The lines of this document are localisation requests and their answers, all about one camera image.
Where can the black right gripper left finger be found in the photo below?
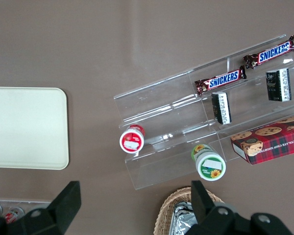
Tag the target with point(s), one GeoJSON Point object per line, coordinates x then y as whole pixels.
{"type": "Point", "coordinates": [56, 210]}

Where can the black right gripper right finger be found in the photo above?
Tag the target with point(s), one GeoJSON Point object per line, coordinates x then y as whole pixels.
{"type": "Point", "coordinates": [210, 218]}

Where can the light wicker oval basket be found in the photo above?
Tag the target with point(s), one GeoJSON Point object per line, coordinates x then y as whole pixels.
{"type": "Point", "coordinates": [165, 213]}

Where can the cream plastic tray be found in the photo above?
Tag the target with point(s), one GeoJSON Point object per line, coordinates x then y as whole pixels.
{"type": "Point", "coordinates": [27, 127]}

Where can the silver foil packets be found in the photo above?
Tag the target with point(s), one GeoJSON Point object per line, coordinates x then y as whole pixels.
{"type": "Point", "coordinates": [181, 220]}

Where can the clear acrylic bottle rack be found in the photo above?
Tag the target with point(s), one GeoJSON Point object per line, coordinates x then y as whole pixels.
{"type": "Point", "coordinates": [27, 201]}

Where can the green lid small jar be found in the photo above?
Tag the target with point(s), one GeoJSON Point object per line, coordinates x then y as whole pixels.
{"type": "Point", "coordinates": [210, 166]}

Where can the red tartan cookie box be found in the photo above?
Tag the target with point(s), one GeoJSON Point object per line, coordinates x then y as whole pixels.
{"type": "Point", "coordinates": [272, 144]}

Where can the red lid small jar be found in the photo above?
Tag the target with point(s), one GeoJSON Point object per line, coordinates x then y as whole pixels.
{"type": "Point", "coordinates": [131, 143]}

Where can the clear acrylic tiered shelf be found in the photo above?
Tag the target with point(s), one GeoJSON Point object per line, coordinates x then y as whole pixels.
{"type": "Point", "coordinates": [166, 117]}

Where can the small black snack box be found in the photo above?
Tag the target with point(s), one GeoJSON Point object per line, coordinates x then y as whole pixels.
{"type": "Point", "coordinates": [221, 107]}
{"type": "Point", "coordinates": [276, 84]}

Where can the Snickers chocolate bar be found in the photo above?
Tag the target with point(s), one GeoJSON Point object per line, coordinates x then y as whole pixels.
{"type": "Point", "coordinates": [272, 54]}
{"type": "Point", "coordinates": [220, 82]}

